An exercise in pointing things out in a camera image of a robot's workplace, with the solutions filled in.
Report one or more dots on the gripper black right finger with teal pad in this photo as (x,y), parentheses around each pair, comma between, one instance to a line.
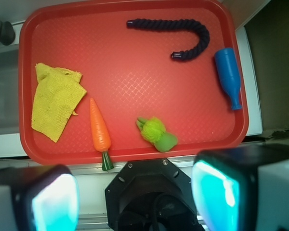
(244,188)

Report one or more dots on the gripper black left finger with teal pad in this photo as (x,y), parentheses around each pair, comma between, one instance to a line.
(44,198)

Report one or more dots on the orange plastic toy carrot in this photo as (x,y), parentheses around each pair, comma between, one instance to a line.
(100,136)

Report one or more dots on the grey toy sink basin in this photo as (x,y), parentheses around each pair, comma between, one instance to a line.
(9,109)

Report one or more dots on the yellow microfiber cloth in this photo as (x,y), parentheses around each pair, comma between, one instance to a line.
(57,95)

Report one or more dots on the green plush toy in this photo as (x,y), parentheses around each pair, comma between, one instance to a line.
(154,131)

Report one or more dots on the blue plastic toy bottle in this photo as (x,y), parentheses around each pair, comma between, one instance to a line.
(229,76)

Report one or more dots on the red plastic tray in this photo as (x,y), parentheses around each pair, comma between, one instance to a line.
(130,74)

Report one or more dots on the brown cardboard panel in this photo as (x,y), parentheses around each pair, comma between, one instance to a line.
(268,35)

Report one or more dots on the grey toy sink faucet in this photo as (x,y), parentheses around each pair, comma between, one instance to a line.
(7,33)

